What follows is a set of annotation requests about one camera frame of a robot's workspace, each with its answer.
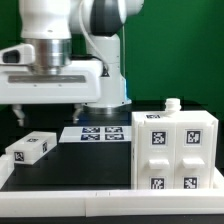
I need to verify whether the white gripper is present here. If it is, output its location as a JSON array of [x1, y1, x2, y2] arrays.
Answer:
[[0, 60, 102, 126]]

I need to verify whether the white cabinet top block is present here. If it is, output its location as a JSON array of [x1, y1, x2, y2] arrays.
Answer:
[[5, 131, 57, 165]]

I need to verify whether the white cabinet body box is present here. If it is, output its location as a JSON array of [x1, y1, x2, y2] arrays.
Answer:
[[131, 98, 218, 190]]

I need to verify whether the small white door panel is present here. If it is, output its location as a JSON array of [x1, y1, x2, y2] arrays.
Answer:
[[137, 122, 175, 190]]

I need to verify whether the white hinged door panel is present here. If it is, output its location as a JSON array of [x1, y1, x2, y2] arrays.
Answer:
[[174, 122, 213, 189]]

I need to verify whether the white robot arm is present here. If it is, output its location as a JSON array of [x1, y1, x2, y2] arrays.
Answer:
[[0, 0, 144, 124]]

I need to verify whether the white marker base plate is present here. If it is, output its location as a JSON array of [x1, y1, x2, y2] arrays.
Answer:
[[59, 126, 132, 143]]

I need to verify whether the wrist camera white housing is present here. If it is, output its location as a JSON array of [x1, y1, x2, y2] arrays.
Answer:
[[0, 44, 35, 65]]

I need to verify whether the white obstacle frame wall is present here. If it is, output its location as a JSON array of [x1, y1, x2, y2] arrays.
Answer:
[[0, 155, 224, 217]]

